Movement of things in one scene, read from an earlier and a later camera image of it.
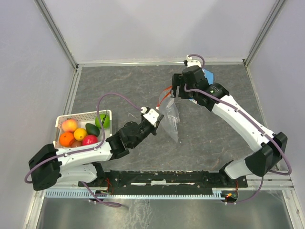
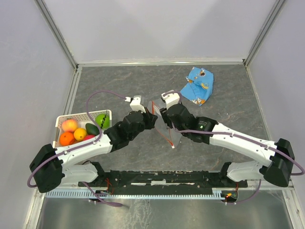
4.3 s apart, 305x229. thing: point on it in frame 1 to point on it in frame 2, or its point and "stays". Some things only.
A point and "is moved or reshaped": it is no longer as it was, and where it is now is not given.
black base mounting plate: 160,182 stays
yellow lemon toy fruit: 79,133 stays
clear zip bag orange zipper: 169,113 is moved or reshaped
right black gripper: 177,80 to 167,119
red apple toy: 89,139 stays
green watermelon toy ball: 105,119 stays
